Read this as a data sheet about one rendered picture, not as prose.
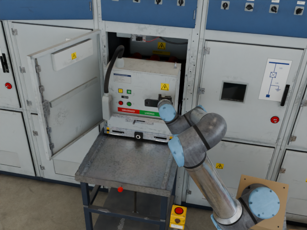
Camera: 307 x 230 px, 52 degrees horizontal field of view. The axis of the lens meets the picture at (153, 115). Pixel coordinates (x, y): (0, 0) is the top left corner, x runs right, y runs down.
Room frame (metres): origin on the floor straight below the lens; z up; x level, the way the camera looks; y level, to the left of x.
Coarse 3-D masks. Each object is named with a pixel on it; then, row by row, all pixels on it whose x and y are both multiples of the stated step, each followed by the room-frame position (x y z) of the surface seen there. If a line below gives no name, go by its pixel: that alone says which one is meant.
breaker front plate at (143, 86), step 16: (112, 80) 1.92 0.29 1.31; (144, 80) 1.88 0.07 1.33; (160, 80) 1.86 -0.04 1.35; (112, 96) 1.92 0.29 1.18; (128, 96) 1.90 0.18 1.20; (144, 96) 1.88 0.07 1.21; (112, 112) 1.92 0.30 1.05; (128, 128) 1.90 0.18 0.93; (144, 128) 1.88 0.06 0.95; (160, 128) 1.86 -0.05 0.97
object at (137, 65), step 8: (128, 64) 2.00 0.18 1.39; (136, 64) 2.01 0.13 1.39; (144, 64) 2.01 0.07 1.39; (152, 64) 2.02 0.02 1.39; (160, 64) 2.02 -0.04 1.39; (168, 64) 2.03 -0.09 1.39; (176, 64) 2.03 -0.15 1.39; (144, 72) 1.88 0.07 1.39; (152, 72) 1.88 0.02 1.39; (160, 72) 1.89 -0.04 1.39; (168, 72) 1.90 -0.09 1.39; (176, 72) 1.90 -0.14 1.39; (176, 80) 1.84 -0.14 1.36; (176, 88) 1.87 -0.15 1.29; (176, 96) 1.91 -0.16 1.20; (176, 104) 1.95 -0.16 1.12
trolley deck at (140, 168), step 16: (112, 144) 1.81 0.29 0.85; (128, 144) 1.82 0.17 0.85; (144, 144) 1.82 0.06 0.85; (160, 144) 1.83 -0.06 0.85; (96, 160) 1.63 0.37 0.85; (112, 160) 1.63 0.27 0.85; (128, 160) 1.64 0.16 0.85; (144, 160) 1.64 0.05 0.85; (160, 160) 1.65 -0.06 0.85; (80, 176) 1.47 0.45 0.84; (96, 176) 1.47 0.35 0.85; (112, 176) 1.48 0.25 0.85; (128, 176) 1.48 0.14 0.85; (144, 176) 1.49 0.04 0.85; (160, 176) 1.49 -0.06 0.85; (144, 192) 1.40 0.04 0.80; (160, 192) 1.38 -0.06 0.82
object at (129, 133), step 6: (108, 126) 1.92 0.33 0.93; (114, 132) 1.91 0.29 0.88; (120, 132) 1.90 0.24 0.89; (126, 132) 1.89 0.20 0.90; (132, 132) 1.88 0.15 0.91; (144, 132) 1.86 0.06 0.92; (150, 132) 1.86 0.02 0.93; (144, 138) 1.86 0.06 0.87; (150, 138) 1.86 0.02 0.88; (156, 138) 1.85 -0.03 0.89; (162, 138) 1.84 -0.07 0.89
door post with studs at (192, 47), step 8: (200, 0) 2.03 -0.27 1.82; (200, 8) 2.03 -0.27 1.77; (200, 16) 2.03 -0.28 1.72; (192, 32) 2.04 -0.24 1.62; (192, 40) 2.04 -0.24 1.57; (192, 48) 2.04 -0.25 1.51; (192, 56) 2.04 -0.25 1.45; (192, 64) 2.04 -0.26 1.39; (192, 72) 2.03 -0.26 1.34; (192, 80) 2.03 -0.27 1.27; (184, 88) 2.05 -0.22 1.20; (192, 88) 2.03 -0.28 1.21; (184, 96) 2.05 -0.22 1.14; (184, 104) 2.05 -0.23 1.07; (184, 112) 2.04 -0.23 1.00; (184, 168) 2.03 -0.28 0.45; (176, 200) 2.04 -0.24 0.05
